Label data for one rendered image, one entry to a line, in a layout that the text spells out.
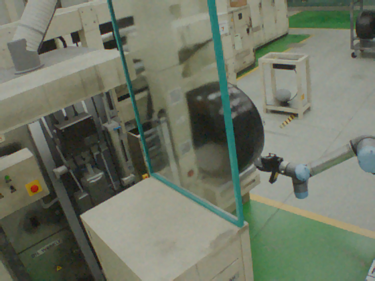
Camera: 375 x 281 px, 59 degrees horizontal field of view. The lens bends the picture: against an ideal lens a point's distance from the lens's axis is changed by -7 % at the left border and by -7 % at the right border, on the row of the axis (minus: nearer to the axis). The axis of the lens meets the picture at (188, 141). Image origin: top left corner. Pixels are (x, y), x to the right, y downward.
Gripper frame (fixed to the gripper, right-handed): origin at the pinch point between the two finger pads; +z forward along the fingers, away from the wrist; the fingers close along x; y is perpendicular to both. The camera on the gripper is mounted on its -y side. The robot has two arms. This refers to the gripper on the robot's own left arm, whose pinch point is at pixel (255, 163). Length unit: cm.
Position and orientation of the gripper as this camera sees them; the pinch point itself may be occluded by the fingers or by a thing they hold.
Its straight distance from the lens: 202.7
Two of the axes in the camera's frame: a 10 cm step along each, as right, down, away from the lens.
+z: -6.0, -1.5, 7.8
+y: -2.4, -9.0, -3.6
